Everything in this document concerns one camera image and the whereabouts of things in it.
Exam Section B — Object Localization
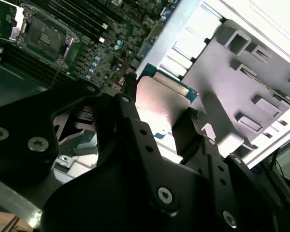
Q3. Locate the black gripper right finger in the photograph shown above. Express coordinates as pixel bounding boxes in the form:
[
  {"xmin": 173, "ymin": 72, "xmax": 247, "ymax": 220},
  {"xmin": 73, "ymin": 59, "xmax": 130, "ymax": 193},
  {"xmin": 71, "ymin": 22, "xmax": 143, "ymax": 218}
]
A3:
[{"xmin": 171, "ymin": 107, "xmax": 290, "ymax": 232}]

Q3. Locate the silver CPU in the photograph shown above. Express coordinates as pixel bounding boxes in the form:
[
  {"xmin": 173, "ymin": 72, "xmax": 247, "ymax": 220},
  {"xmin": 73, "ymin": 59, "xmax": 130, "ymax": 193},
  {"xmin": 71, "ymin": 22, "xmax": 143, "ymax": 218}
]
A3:
[{"xmin": 134, "ymin": 62, "xmax": 199, "ymax": 141}]

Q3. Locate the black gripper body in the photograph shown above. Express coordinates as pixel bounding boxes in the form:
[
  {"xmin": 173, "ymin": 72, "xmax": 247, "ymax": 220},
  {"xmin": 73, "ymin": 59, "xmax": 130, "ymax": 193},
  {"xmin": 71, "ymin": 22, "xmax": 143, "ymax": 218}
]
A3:
[{"xmin": 42, "ymin": 96, "xmax": 209, "ymax": 232}]

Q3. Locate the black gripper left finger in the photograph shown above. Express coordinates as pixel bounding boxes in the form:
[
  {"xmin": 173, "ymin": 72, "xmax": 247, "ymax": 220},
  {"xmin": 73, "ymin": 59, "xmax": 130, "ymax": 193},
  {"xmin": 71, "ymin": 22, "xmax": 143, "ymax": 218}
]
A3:
[{"xmin": 0, "ymin": 73, "xmax": 181, "ymax": 218}]

